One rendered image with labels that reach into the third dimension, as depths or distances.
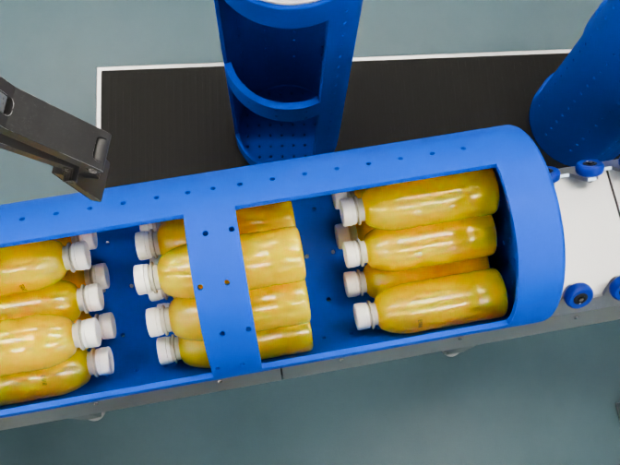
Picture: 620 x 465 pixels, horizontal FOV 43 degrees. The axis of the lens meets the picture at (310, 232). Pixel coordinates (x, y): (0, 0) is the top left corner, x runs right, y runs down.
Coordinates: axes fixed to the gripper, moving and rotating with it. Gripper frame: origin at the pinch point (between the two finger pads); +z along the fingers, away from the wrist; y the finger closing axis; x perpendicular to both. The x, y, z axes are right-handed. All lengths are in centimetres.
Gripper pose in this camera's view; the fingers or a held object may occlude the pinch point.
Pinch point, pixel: (5, 164)
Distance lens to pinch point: 60.0
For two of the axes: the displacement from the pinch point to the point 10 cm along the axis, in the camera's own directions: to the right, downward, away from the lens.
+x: 1.7, -9.7, 2.0
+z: 0.9, 2.1, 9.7
